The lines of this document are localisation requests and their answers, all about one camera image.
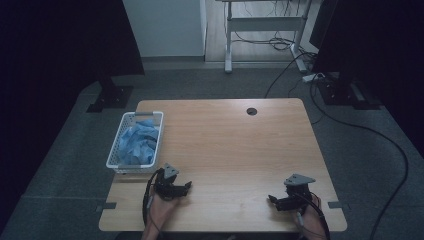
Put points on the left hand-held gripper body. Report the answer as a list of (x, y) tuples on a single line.
[(166, 186)]

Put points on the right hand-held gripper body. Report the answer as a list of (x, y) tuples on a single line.
[(295, 196)]

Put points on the light blue shirt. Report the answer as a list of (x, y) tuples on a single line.
[(138, 143)]

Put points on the white plastic basket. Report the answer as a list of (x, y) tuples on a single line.
[(115, 156)]

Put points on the person's left hand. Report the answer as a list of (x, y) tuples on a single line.
[(163, 210)]

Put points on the person's right hand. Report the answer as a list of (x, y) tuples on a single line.
[(308, 218)]

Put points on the grey table foot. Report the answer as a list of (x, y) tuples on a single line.
[(336, 205), (106, 206)]

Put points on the black table grommet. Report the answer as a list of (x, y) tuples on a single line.
[(251, 111)]

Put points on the black stand base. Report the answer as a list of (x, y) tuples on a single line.
[(111, 98), (346, 95)]

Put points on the white power strip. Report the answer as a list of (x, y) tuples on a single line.
[(311, 77)]

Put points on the white panel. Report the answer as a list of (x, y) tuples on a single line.
[(163, 28)]

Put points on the dark curtain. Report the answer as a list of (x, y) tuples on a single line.
[(383, 43), (60, 50)]

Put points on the white desk frame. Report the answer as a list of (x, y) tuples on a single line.
[(266, 23)]

